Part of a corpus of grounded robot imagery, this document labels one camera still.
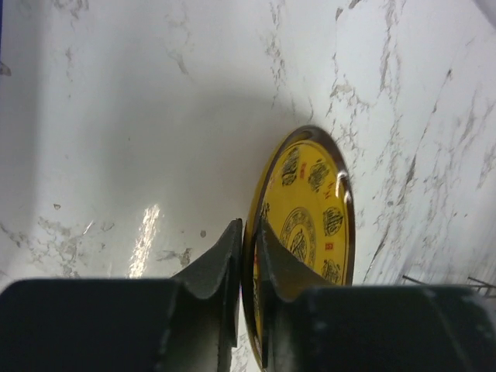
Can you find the yellow patterned plate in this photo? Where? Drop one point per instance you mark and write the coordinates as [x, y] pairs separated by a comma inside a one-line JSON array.
[[305, 196]]

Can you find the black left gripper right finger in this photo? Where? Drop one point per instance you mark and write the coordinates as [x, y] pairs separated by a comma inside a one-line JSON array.
[[308, 324]]

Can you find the metal wire dish rack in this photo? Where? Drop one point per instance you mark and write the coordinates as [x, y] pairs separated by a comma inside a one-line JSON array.
[[484, 289]]

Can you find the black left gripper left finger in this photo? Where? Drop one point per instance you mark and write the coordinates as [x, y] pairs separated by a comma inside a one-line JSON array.
[[187, 322]]

